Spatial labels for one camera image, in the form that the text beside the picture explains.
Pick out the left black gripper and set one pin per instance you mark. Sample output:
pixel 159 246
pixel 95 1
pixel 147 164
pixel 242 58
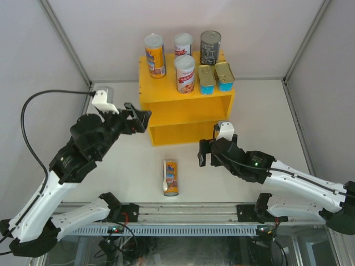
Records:
pixel 140 118

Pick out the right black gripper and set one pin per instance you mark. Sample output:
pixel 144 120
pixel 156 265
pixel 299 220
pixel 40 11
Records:
pixel 204 146

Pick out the orange can with spoon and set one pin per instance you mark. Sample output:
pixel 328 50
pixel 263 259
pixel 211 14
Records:
pixel 172 178

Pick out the red white labelled can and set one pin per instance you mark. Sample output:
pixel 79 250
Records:
pixel 185 74

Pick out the gold rectangular tin blue label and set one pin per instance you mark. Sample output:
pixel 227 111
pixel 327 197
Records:
pixel 225 77

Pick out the white lidded yellow can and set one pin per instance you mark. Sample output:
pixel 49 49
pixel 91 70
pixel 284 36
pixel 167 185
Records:
pixel 155 55

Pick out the white lidded pink can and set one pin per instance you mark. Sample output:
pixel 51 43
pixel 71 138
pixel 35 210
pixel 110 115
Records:
pixel 183 44

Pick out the black cylindrical can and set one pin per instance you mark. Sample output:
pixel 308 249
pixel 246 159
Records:
pixel 209 47

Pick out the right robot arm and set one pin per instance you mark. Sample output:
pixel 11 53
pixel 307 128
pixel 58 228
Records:
pixel 336 200

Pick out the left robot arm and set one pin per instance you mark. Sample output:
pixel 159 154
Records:
pixel 36 229

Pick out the yellow wooden shelf cabinet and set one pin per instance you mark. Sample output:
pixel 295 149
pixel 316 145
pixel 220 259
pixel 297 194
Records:
pixel 178 118

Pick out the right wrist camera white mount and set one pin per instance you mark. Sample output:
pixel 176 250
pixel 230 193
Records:
pixel 224 130

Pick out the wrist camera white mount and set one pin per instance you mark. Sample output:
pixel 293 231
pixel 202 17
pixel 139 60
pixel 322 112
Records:
pixel 103 101
pixel 224 130

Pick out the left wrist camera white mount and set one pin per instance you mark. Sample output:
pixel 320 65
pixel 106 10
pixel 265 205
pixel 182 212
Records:
pixel 103 101

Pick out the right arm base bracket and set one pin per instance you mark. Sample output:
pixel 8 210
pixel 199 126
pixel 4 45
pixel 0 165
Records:
pixel 249 213

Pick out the aluminium mounting rail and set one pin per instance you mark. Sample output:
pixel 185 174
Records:
pixel 187 213

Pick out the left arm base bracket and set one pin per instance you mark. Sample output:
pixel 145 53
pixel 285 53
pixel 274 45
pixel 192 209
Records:
pixel 124 214

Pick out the grey slotted cable duct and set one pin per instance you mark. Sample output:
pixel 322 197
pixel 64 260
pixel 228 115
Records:
pixel 166 230

